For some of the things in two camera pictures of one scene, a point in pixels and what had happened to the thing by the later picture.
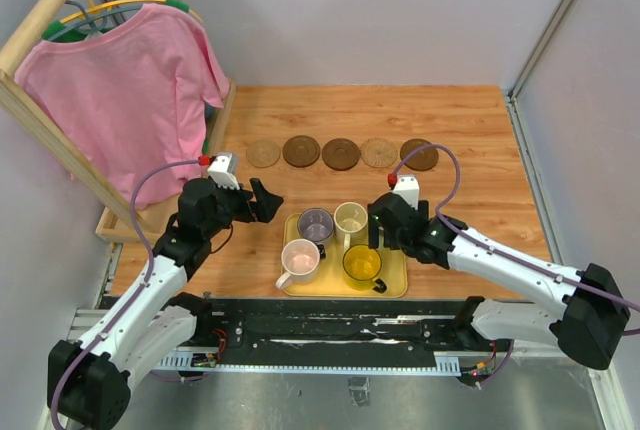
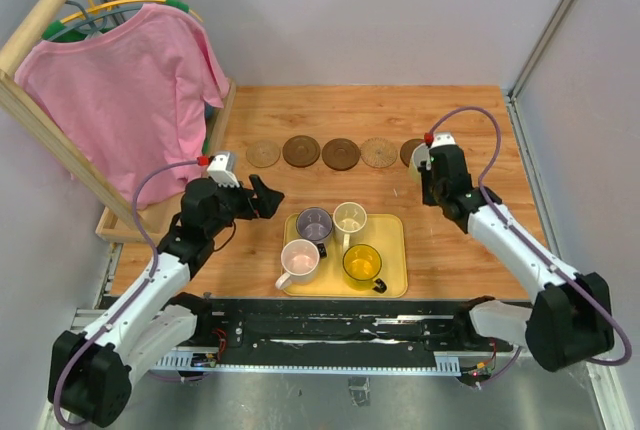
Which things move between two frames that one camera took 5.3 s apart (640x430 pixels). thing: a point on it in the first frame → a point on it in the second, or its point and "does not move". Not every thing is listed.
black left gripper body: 233,206 does not move
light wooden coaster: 263,153 does not move
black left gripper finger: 267,205 does not move
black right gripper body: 392,241 → 432,190
